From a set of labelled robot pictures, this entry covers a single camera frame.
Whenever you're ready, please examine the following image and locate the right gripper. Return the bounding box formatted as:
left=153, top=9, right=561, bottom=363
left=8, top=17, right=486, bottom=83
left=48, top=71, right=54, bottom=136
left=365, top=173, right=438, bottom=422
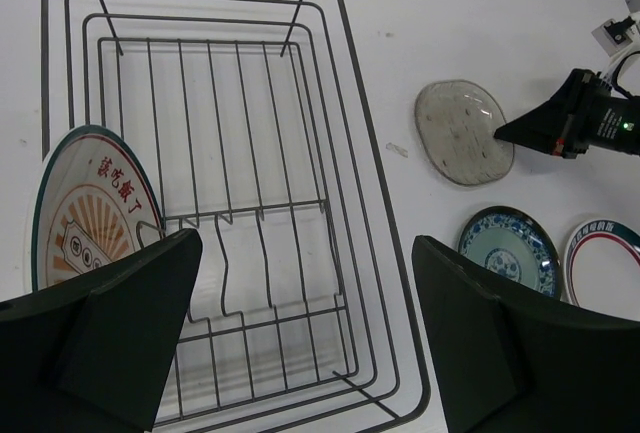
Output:
left=494, top=69, right=639, bottom=158

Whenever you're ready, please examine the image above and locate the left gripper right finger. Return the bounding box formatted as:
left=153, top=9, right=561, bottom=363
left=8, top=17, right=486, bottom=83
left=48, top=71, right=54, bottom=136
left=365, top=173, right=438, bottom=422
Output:
left=411, top=236, right=639, bottom=432

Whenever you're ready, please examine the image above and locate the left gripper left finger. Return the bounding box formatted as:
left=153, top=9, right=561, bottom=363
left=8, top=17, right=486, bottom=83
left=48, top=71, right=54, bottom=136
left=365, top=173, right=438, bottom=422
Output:
left=1, top=229, right=203, bottom=431

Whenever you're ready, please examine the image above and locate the clear glass plate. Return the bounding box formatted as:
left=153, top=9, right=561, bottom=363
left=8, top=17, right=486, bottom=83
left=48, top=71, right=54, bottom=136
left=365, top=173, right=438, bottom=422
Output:
left=414, top=79, right=515, bottom=187

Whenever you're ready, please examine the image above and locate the orange sunburst plate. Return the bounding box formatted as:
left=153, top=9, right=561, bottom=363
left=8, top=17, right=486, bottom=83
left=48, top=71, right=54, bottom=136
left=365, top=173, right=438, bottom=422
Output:
left=25, top=125, right=164, bottom=291

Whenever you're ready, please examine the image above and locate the blue floral plate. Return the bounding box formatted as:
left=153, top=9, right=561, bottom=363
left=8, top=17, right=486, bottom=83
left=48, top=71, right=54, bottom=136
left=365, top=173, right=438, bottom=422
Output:
left=457, top=206, right=563, bottom=299

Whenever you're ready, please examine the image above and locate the white plate teal red rim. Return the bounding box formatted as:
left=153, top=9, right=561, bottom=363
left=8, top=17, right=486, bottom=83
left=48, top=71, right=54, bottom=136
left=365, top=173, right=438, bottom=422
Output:
left=563, top=218, right=639, bottom=321

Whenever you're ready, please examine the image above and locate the grey wire dish rack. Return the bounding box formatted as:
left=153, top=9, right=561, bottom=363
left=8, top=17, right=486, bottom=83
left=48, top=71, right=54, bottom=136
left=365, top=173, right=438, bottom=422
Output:
left=41, top=0, right=431, bottom=432

